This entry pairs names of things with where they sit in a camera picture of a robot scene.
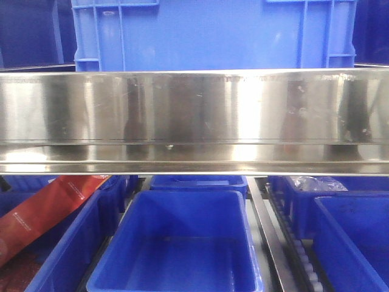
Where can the blue right front bin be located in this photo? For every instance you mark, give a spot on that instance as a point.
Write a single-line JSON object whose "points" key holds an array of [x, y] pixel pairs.
{"points": [[351, 241]]}

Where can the blue centre front bin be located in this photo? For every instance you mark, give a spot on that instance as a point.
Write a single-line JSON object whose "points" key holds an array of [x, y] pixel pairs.
{"points": [[180, 241]]}

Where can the dark blue crate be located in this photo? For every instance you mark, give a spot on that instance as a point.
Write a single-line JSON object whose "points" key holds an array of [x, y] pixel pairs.
{"points": [[370, 36], [37, 33]]}

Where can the stainless steel shelf beam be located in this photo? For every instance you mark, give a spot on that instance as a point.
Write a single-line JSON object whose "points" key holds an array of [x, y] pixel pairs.
{"points": [[250, 122]]}

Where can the dark blue right crate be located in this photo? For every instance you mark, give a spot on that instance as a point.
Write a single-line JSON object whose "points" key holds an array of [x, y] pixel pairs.
{"points": [[370, 36]]}

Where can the red foil pouch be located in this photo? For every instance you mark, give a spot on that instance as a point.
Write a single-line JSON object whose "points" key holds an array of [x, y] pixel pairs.
{"points": [[42, 211]]}

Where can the blue right rear bin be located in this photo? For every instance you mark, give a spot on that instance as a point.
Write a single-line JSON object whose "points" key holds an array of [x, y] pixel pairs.
{"points": [[299, 207]]}

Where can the blue centre rear bin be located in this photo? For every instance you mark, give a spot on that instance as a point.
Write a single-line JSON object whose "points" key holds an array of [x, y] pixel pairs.
{"points": [[200, 182]]}

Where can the steel roller track rail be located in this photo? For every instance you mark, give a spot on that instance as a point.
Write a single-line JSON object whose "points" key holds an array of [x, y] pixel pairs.
{"points": [[287, 263]]}

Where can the large light blue crate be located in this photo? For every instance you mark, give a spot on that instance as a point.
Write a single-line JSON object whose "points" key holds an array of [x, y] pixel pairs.
{"points": [[205, 35]]}

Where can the dark blue left crate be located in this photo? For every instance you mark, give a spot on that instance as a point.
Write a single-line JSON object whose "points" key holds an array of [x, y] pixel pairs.
{"points": [[37, 33]]}

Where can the blue bin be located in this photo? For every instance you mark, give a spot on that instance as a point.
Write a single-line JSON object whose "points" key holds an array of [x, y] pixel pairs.
{"points": [[119, 186], [200, 182], [58, 260], [180, 241], [299, 207], [351, 241]]}

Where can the clear plastic bag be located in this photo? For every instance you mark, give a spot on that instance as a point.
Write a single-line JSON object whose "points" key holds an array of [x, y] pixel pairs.
{"points": [[320, 184]]}

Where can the blue left front bin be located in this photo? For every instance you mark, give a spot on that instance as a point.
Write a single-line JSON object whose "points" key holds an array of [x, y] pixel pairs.
{"points": [[58, 260]]}

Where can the blue left rear bin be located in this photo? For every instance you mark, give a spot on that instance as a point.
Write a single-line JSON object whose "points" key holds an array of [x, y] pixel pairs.
{"points": [[119, 186]]}

